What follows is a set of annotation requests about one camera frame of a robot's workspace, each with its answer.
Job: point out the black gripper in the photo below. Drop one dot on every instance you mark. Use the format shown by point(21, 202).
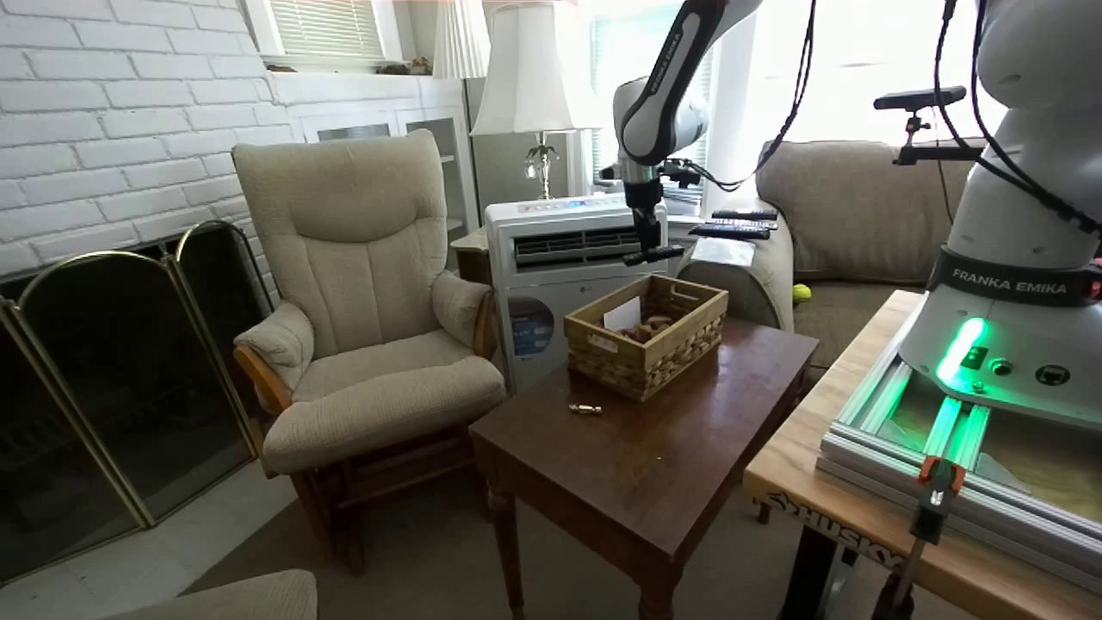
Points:
point(644, 202)

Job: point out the black Sony remote control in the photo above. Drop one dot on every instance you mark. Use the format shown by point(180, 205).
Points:
point(673, 258)

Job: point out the woven wicker basket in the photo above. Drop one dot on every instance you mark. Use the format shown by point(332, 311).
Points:
point(643, 365)

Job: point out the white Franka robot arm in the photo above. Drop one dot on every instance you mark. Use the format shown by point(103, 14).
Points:
point(1035, 140)

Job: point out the black remote with blue buttons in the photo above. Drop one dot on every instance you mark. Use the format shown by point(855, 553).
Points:
point(736, 229)

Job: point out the silver Panasonic remote control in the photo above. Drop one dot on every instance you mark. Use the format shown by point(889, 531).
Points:
point(746, 211)

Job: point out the white portable air cooler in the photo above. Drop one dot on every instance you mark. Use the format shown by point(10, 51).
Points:
point(551, 276)

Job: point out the clear plastic bag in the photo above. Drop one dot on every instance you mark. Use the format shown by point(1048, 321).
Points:
point(724, 258)

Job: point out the white paper card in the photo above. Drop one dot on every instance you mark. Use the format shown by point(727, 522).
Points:
point(621, 316)

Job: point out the yellow tennis ball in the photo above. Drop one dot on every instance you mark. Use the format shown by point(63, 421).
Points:
point(799, 293)

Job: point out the small lamp table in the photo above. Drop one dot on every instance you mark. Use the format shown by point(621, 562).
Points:
point(471, 260)

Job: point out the small metal bolt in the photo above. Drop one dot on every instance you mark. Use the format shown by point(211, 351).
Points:
point(583, 408)

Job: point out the grey beige sofa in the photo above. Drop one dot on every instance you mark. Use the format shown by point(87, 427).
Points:
point(863, 218)

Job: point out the dark wooden side table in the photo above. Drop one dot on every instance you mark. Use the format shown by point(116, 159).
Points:
point(656, 459)

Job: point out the pleated white lamp shade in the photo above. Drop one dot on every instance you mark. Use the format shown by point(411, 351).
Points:
point(459, 36)

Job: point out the beige glider armchair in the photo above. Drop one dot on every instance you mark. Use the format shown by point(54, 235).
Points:
point(357, 287)

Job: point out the black orange bar clamp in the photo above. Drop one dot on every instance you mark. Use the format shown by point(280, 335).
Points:
point(933, 493)

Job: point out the brass framed fireplace screen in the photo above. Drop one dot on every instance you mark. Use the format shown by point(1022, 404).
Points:
point(103, 382)

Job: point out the black camera on stand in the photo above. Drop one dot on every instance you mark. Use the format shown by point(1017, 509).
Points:
point(918, 117)

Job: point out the black workbench leg frame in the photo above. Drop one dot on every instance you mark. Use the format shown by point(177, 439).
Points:
point(809, 574)

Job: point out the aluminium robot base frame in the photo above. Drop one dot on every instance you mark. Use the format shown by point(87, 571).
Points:
point(1010, 484)

